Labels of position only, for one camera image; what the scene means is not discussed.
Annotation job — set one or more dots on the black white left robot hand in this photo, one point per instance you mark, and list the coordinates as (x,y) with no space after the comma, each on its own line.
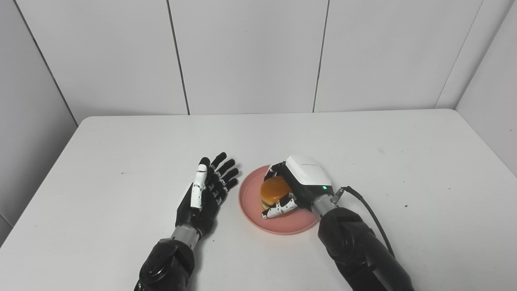
(202,210)

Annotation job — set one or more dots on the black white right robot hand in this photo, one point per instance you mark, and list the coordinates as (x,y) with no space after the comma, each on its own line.
(307,176)

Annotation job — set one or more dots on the toy hamburger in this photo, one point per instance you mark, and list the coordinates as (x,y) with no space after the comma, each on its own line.
(274,190)

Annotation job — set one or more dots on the pink round plate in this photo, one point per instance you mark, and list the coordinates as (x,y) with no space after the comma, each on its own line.
(282,226)

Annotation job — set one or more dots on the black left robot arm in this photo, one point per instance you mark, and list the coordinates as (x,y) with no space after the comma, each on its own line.
(167,262)

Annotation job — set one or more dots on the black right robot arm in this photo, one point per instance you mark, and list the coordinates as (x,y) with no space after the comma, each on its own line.
(359,254)

